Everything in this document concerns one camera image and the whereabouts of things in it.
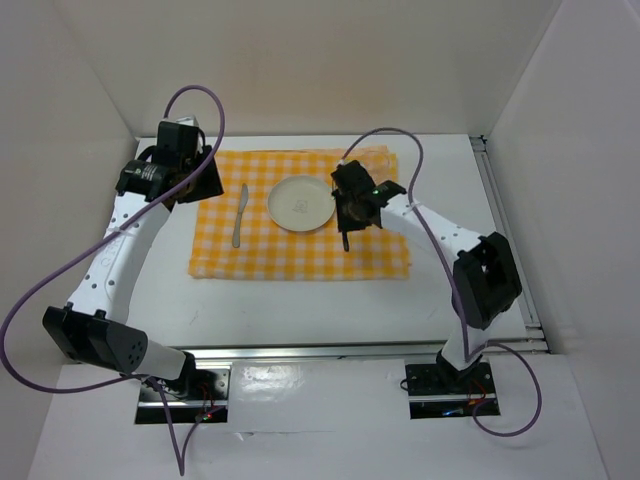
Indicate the clear drinking glass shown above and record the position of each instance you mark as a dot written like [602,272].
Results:
[379,166]

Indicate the silver table knife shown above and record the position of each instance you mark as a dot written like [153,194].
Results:
[243,201]

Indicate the yellow white checkered cloth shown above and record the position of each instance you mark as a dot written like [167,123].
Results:
[269,252]

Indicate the aluminium right side rail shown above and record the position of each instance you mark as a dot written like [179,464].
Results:
[535,340]

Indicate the aluminium front rail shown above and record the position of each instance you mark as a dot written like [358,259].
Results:
[316,352]

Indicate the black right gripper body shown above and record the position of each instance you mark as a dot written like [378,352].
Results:
[346,217]

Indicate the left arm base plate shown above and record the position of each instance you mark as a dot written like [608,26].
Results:
[206,401]

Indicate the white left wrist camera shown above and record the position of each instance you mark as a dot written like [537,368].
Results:
[190,121]

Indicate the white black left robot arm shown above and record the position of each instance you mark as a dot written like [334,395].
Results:
[92,328]

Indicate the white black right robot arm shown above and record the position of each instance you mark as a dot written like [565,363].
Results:
[480,269]

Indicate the cream round plate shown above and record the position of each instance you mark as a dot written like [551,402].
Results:
[301,203]

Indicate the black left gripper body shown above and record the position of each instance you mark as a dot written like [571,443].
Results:
[193,162]

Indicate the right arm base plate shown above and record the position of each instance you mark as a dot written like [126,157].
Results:
[430,398]

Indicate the aluminium rail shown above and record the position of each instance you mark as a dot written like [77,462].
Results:
[316,352]
[535,340]

